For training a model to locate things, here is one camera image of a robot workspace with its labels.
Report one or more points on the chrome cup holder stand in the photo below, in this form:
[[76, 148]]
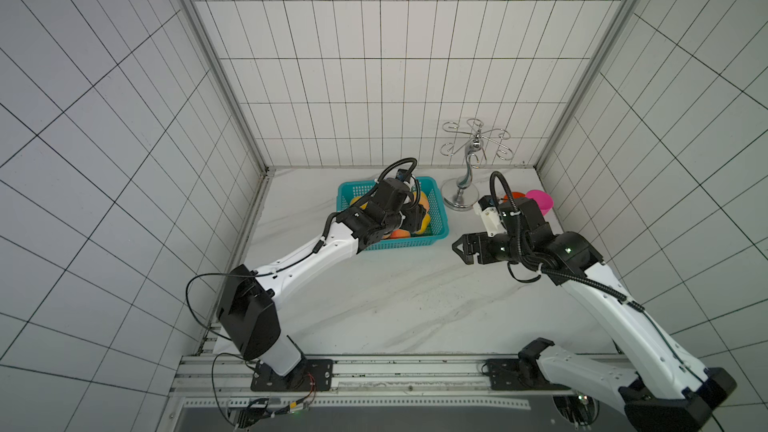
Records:
[[470, 145]]

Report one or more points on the orange plastic goblet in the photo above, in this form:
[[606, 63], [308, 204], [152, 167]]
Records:
[[514, 195]]

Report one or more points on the magenta plastic goblet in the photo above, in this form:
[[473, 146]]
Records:
[[544, 201]]

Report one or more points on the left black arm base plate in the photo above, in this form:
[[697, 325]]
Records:
[[309, 374]]

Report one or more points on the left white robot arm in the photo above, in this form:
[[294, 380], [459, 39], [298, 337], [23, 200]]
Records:
[[248, 310]]

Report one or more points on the aluminium mounting rail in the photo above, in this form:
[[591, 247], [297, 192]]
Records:
[[222, 384]]

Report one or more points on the yellow peach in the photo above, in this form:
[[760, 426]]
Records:
[[355, 199], [424, 225], [423, 201]]

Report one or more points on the orange-red peach top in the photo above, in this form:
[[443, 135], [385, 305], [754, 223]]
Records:
[[400, 234]]

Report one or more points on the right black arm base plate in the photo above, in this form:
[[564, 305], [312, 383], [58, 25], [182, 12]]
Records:
[[511, 374]]

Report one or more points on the teal plastic basket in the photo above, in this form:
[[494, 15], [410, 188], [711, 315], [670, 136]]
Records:
[[435, 224]]

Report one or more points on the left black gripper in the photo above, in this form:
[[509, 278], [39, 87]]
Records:
[[415, 216]]

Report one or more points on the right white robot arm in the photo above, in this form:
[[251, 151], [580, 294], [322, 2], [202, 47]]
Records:
[[666, 388]]

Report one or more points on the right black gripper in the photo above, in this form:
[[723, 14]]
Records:
[[485, 246]]

